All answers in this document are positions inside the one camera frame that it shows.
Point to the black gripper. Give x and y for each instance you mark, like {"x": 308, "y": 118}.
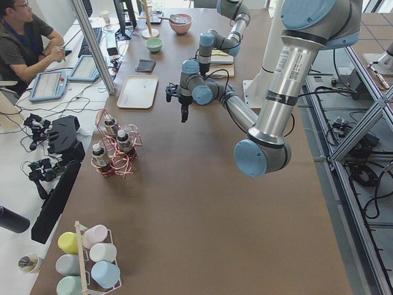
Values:
{"x": 184, "y": 100}
{"x": 203, "y": 66}

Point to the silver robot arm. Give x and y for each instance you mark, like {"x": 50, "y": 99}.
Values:
{"x": 309, "y": 27}
{"x": 235, "y": 11}

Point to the wooden cutting board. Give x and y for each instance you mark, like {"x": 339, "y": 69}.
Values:
{"x": 222, "y": 64}

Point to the cream rabbit tray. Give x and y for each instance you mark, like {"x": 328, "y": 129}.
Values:
{"x": 138, "y": 92}

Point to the grey folded cloth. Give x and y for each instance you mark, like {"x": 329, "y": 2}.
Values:
{"x": 145, "y": 66}

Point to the green bowl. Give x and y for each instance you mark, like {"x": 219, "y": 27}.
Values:
{"x": 154, "y": 45}

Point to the pink bowl of ice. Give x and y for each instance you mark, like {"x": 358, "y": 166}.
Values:
{"x": 182, "y": 28}

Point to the metal ice scoop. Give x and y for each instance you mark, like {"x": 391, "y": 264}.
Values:
{"x": 176, "y": 18}

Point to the wooden glass tree stand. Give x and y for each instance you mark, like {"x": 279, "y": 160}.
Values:
{"x": 150, "y": 32}

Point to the drink bottle white cap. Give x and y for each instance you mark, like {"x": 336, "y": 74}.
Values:
{"x": 111, "y": 125}

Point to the dark drink bottle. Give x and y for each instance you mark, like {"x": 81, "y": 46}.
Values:
{"x": 101, "y": 160}

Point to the blue teach pendant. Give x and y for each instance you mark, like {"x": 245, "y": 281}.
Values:
{"x": 49, "y": 86}

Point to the seated person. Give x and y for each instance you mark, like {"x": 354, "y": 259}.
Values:
{"x": 28, "y": 45}

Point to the pink cup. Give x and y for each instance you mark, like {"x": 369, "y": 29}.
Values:
{"x": 94, "y": 235}

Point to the white cup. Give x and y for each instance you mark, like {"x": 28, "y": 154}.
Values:
{"x": 103, "y": 252}

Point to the yellow cup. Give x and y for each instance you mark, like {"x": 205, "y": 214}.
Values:
{"x": 67, "y": 242}

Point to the blue cup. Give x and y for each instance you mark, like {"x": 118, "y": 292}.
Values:
{"x": 105, "y": 274}

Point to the grey cup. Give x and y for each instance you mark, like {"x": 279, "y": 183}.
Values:
{"x": 68, "y": 265}

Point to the black water bottle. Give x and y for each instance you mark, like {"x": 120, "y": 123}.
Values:
{"x": 12, "y": 221}

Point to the pale green cup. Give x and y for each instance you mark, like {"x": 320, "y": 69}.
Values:
{"x": 69, "y": 285}

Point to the paper cup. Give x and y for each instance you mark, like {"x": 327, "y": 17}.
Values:
{"x": 30, "y": 263}

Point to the copper wire bottle rack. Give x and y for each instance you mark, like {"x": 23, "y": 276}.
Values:
{"x": 115, "y": 151}

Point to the aluminium frame post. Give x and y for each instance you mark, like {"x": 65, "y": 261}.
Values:
{"x": 82, "y": 17}

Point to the white wire cup rack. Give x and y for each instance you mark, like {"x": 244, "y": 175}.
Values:
{"x": 89, "y": 286}

